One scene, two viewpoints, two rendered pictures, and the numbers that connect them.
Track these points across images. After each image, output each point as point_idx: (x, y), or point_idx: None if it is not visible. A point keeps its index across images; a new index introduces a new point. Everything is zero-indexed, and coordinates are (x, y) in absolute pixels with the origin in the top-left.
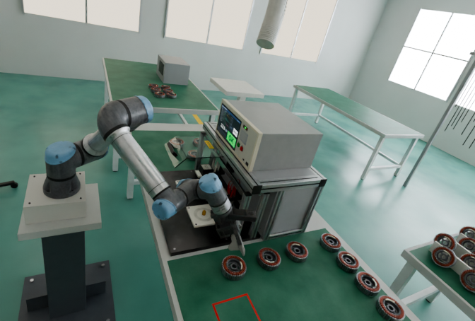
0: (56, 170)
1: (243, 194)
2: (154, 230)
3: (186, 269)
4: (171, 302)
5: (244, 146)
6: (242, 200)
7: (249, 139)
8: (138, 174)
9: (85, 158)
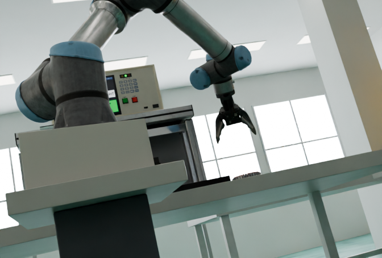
0: (105, 75)
1: (187, 121)
2: (181, 191)
3: None
4: (293, 174)
5: (137, 94)
6: (189, 129)
7: (142, 80)
8: (212, 28)
9: None
